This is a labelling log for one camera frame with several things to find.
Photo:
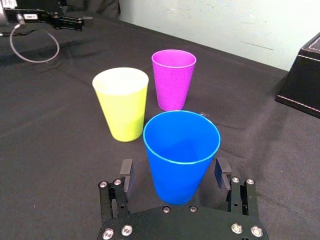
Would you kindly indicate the black table cloth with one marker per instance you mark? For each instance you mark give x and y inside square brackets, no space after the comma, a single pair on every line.
[55,140]

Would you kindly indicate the yellow-green plastic cup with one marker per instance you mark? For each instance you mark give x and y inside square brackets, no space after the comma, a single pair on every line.
[122,107]

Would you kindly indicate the black box with white stitching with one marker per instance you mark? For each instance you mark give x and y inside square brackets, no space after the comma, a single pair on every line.
[303,82]

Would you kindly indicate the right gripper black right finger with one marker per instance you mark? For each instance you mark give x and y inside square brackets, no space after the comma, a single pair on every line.
[241,197]

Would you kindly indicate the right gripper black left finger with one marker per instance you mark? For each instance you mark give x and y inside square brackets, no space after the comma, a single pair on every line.
[117,197]

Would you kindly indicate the magenta plastic cup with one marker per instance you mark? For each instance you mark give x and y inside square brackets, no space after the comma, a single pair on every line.
[172,80]

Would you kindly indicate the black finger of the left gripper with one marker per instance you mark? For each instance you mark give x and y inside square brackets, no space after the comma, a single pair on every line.
[67,24]
[87,18]

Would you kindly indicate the blue plastic cup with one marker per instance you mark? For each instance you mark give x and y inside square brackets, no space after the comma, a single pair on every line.
[180,155]

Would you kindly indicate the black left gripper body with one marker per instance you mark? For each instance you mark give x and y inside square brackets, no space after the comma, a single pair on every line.
[17,15]

